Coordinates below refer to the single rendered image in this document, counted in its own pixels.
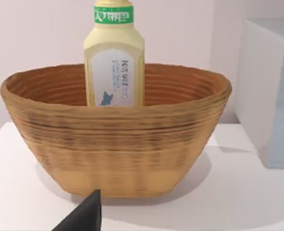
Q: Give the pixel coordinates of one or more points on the light blue rack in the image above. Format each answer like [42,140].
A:
[266,96]

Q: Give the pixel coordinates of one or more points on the pale yellow bottle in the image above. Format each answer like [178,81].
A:
[108,50]

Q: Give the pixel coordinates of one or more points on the woven wooden basket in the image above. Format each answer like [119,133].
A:
[113,149]

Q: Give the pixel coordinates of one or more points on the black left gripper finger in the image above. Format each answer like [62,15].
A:
[89,214]

